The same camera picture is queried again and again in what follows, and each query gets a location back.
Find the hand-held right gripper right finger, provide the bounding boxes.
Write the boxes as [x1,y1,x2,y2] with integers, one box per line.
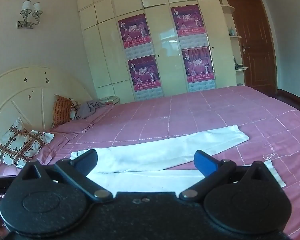
[179,150,278,202]

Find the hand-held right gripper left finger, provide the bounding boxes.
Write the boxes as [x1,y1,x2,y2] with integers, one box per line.
[15,149,113,203]

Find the white pants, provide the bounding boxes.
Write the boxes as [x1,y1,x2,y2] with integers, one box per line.
[70,124,286,193]

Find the pink pillow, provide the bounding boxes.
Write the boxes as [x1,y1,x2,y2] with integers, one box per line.
[49,116,100,133]
[0,162,23,177]

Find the grey cloth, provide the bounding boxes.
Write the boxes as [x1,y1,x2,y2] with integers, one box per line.
[75,100,113,120]

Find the bed with pink checked sheet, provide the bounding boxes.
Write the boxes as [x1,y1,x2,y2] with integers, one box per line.
[0,85,300,240]

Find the orange striped cushion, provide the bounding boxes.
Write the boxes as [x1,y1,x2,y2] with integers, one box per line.
[52,95,80,128]

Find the stack of books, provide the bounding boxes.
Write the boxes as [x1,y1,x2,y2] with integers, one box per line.
[100,96,120,105]

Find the white patterned cushion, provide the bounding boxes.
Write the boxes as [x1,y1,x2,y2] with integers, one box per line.
[0,117,55,169]

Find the cream bed headboard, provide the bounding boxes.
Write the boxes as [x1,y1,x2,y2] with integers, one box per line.
[0,66,93,153]

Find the cream wardrobe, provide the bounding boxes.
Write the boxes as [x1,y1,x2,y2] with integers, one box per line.
[74,0,245,103]

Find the cream corner shelf unit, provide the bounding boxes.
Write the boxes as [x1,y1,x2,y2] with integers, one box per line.
[220,2,249,85]

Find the brown wooden door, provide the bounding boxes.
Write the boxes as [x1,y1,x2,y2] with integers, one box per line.
[225,0,278,95]

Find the purple calendar wall poster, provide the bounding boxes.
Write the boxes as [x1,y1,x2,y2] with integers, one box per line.
[127,54,164,102]
[170,4,208,50]
[118,14,155,60]
[181,46,215,92]

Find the double wall lamp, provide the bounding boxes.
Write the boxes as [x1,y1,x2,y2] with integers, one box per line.
[16,0,43,29]

